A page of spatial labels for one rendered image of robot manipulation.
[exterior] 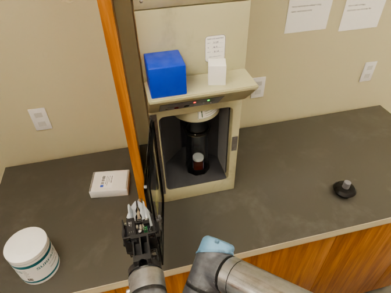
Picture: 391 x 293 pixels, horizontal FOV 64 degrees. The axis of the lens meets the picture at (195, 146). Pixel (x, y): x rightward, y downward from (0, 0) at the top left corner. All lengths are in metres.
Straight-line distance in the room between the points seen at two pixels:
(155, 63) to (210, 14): 0.21
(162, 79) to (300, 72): 1.00
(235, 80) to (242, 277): 0.56
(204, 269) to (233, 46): 0.63
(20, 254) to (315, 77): 1.51
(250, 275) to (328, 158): 1.07
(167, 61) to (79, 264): 0.78
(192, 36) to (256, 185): 0.74
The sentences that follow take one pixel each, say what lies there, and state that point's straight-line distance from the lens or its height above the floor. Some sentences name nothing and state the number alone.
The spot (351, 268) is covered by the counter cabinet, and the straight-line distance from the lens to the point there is 1.83.
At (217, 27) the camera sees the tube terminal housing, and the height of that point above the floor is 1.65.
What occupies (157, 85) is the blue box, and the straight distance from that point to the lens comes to 0.85.
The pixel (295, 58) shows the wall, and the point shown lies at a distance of 1.65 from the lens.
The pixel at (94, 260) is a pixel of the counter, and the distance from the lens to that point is 1.24.
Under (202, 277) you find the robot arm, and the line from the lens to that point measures 0.69.
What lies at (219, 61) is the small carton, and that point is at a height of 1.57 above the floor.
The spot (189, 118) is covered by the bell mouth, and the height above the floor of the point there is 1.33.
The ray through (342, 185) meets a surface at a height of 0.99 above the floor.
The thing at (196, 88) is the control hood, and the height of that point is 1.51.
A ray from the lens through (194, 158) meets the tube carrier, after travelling 1.26.
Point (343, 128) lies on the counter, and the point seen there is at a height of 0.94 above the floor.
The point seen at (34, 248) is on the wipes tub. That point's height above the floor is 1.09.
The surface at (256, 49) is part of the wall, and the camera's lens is 1.53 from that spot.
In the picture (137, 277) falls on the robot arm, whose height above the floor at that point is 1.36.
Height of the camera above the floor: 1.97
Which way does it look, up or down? 41 degrees down
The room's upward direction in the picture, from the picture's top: 1 degrees counter-clockwise
